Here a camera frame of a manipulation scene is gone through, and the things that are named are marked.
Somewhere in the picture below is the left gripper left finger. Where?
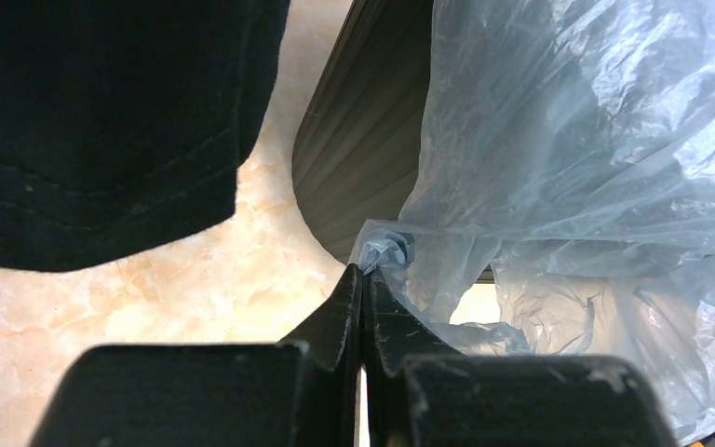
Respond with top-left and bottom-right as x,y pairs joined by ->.
31,265 -> 363,446

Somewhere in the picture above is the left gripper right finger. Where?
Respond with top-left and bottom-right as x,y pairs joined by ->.
362,272 -> 676,446

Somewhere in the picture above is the black trash bin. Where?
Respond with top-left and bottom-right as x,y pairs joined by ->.
290,0 -> 495,285

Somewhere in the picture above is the blue plastic trash bag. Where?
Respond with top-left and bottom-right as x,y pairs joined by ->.
350,1 -> 715,443

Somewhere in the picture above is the black garment on hanger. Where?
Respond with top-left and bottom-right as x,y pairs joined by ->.
0,1 -> 290,272

